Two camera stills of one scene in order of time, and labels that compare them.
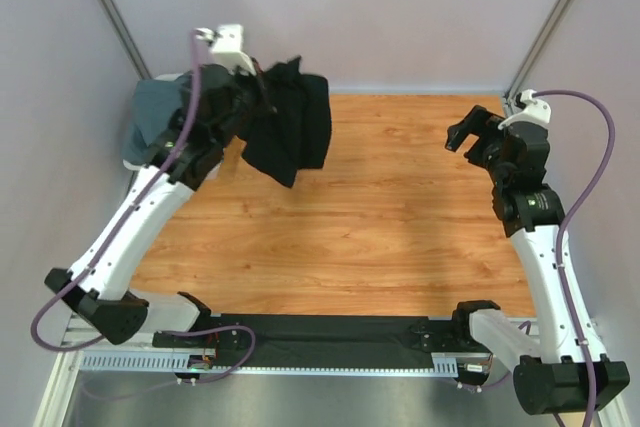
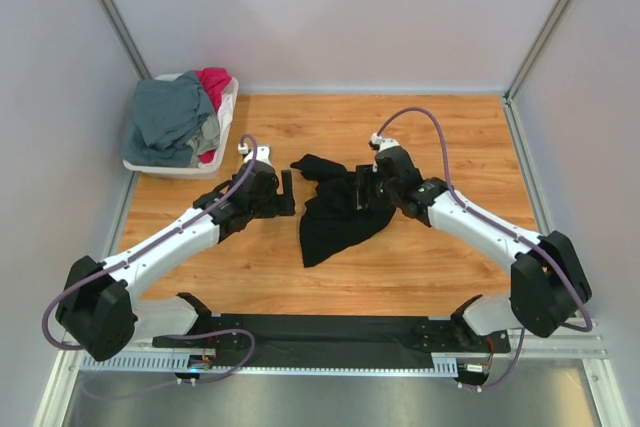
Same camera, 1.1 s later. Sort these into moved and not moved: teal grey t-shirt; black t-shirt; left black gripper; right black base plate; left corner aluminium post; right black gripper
Moved: left black gripper; right black gripper; black t-shirt
Not moved: right black base plate; teal grey t-shirt; left corner aluminium post
